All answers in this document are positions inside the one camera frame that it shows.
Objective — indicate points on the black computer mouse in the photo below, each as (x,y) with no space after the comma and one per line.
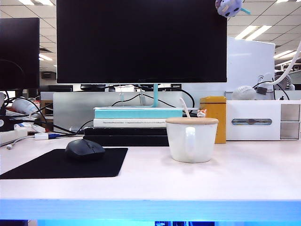
(84,150)

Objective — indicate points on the black mouse pad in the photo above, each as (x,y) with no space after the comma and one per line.
(47,167)

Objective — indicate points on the teal book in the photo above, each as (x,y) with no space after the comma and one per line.
(137,114)

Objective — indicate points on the teal monitor stand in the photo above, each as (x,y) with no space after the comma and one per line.
(156,94)

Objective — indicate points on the white book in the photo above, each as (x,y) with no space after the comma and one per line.
(129,123)

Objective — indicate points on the thin black box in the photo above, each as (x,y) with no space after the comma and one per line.
(125,131)

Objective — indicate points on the thick black box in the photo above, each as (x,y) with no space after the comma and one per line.
(131,140)

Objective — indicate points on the white spoon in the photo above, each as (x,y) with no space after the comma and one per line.
(185,108)

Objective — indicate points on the round wooden mug lid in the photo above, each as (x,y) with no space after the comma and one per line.
(191,121)

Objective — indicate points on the white ceramic mug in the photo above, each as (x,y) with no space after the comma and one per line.
(179,143)

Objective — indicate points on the small orange cat figurine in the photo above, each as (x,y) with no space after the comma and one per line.
(201,114)

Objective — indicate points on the yellow tin canister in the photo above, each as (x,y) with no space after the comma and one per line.
(220,115)

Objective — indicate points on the large black monitor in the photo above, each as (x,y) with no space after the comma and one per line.
(141,40)

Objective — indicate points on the white tissue box organizer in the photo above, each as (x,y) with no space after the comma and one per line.
(251,131)

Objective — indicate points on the white board panel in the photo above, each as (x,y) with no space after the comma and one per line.
(249,63)

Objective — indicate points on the white usb adapter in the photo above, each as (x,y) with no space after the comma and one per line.
(41,136)

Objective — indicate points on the black plug adapter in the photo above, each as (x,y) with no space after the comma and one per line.
(262,91)

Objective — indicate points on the white paper cup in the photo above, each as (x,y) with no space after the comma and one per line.
(24,106)

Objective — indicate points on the purple plush toy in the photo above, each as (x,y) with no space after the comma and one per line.
(227,8)

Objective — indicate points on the white desk fan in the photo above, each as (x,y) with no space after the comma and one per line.
(286,82)

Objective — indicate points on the white power strip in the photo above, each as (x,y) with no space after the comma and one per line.
(11,137)

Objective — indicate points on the small black monitor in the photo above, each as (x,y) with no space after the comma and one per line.
(18,47)

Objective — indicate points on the white gooseneck tube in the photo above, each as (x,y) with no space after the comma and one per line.
(291,68)

